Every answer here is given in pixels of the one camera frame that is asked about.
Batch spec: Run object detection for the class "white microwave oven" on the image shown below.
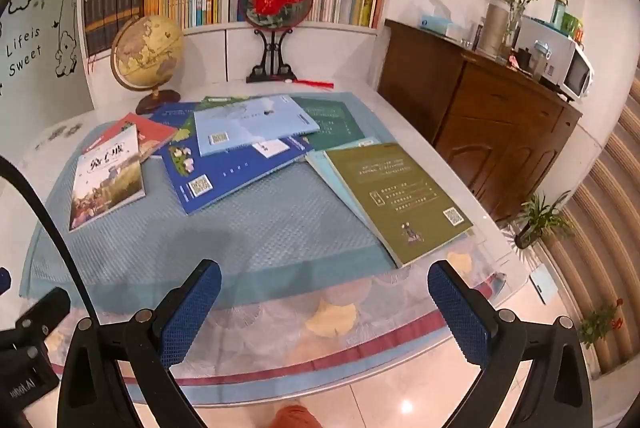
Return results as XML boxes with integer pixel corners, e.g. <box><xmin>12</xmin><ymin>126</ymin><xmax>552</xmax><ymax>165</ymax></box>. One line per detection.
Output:
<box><xmin>515</xmin><ymin>16</ymin><xmax>595</xmax><ymax>102</ymax></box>

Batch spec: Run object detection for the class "pale blue book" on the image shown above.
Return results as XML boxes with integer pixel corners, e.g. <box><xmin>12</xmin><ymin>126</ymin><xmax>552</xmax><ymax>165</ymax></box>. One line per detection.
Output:
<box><xmin>304</xmin><ymin>137</ymin><xmax>401</xmax><ymax>259</ymax></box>

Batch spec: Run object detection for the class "dark green book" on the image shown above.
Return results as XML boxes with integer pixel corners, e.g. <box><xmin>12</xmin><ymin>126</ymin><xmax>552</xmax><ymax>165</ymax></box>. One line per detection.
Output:
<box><xmin>290</xmin><ymin>96</ymin><xmax>368</xmax><ymax>150</ymax></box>

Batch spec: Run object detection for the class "light blue book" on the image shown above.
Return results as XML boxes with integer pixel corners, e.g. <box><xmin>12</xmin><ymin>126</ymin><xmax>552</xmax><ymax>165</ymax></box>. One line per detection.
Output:
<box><xmin>194</xmin><ymin>96</ymin><xmax>321</xmax><ymax>157</ymax></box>

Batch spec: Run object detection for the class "light blue tissue box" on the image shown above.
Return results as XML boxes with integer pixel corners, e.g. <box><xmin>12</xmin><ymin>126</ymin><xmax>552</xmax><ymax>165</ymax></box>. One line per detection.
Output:
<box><xmin>419</xmin><ymin>0</ymin><xmax>463</xmax><ymax>40</ymax></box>

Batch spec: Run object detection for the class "row of dark hardcover volumes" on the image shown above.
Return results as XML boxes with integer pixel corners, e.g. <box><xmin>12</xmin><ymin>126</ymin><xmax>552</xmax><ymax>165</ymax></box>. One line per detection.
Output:
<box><xmin>82</xmin><ymin>0</ymin><xmax>148</xmax><ymax>58</ymax></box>

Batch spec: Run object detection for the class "blue woven mat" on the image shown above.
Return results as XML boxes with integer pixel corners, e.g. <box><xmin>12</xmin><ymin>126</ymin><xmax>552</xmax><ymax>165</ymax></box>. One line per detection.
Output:
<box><xmin>20</xmin><ymin>91</ymin><xmax>401</xmax><ymax>311</ymax></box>

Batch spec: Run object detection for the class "potted green leafy plant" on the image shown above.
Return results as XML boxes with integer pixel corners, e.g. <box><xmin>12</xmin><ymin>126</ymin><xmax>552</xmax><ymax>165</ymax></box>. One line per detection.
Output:
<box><xmin>505</xmin><ymin>191</ymin><xmax>576</xmax><ymax>251</ymax></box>

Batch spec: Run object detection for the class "white bookshelf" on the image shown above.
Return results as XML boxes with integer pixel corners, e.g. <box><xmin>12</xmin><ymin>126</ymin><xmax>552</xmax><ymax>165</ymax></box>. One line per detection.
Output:
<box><xmin>77</xmin><ymin>0</ymin><xmax>403</xmax><ymax>114</ymax></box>

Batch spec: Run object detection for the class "dark blue book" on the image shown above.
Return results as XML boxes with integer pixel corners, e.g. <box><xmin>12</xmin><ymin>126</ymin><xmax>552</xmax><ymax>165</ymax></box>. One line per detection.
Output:
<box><xmin>149</xmin><ymin>103</ymin><xmax>201</xmax><ymax>131</ymax></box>

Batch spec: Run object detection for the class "potted red-flower plant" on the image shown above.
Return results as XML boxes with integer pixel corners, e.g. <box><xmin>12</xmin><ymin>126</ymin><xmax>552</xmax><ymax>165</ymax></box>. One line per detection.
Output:
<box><xmin>577</xmin><ymin>298</ymin><xmax>626</xmax><ymax>349</ymax></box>

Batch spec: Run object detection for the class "clear bottle with blue lid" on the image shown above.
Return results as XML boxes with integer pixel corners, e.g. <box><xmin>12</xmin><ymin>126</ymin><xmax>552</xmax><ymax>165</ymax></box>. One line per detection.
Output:
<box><xmin>532</xmin><ymin>39</ymin><xmax>551</xmax><ymax>76</ymax></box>

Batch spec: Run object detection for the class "illustrated landscape cover book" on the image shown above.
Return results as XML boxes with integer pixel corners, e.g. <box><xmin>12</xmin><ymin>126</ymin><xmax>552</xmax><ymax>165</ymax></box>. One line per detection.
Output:
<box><xmin>68</xmin><ymin>124</ymin><xmax>147</xmax><ymax>233</ymax></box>

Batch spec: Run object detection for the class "beige cylindrical jar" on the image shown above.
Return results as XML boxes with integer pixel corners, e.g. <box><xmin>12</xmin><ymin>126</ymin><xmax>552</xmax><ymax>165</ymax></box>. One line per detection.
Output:
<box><xmin>475</xmin><ymin>0</ymin><xmax>510</xmax><ymax>55</ymax></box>

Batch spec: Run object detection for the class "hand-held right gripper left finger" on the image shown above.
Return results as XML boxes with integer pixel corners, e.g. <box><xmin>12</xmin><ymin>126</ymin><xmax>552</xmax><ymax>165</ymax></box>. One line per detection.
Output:
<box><xmin>56</xmin><ymin>259</ymin><xmax>223</xmax><ymax>428</ymax></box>

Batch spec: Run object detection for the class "brown wooden cabinet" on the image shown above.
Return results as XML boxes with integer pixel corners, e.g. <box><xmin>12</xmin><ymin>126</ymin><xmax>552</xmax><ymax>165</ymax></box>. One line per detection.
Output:
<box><xmin>376</xmin><ymin>18</ymin><xmax>585</xmax><ymax>224</ymax></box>

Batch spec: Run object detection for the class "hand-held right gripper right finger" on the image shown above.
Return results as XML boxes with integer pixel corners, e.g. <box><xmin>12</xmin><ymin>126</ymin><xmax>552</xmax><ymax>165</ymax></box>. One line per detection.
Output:
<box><xmin>427</xmin><ymin>259</ymin><xmax>593</xmax><ymax>428</ymax></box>

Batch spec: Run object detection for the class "person's orange trouser leg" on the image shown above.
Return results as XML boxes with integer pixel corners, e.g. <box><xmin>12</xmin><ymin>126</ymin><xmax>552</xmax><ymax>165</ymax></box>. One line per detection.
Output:
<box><xmin>267</xmin><ymin>403</ymin><xmax>326</xmax><ymax>428</ymax></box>

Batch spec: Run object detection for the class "beige ribbed radiator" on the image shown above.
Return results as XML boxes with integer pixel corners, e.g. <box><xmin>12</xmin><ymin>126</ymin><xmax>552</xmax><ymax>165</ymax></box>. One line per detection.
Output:
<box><xmin>530</xmin><ymin>78</ymin><xmax>640</xmax><ymax>374</ymax></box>

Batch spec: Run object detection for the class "yellow desk globe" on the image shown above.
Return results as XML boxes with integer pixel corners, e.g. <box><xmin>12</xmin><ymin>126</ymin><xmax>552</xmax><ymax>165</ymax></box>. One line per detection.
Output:
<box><xmin>110</xmin><ymin>14</ymin><xmax>185</xmax><ymax>115</ymax></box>

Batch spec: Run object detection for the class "blue book with flower illustration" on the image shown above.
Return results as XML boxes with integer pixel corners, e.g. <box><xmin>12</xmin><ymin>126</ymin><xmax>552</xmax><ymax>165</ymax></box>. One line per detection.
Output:
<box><xmin>161</xmin><ymin>135</ymin><xmax>307</xmax><ymax>215</ymax></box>

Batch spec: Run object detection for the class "red book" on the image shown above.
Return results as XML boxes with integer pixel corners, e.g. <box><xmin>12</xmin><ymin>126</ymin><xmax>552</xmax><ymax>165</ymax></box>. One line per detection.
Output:
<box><xmin>94</xmin><ymin>112</ymin><xmax>179</xmax><ymax>164</ymax></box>

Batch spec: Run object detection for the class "black cable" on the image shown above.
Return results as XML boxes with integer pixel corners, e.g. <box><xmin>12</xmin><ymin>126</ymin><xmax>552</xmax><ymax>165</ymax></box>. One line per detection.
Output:
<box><xmin>0</xmin><ymin>155</ymin><xmax>101</xmax><ymax>326</ymax></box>

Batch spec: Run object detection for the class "olive green book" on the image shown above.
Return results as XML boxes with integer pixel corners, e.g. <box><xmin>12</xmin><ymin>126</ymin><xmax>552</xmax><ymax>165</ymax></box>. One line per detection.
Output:
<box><xmin>324</xmin><ymin>143</ymin><xmax>475</xmax><ymax>270</ymax></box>

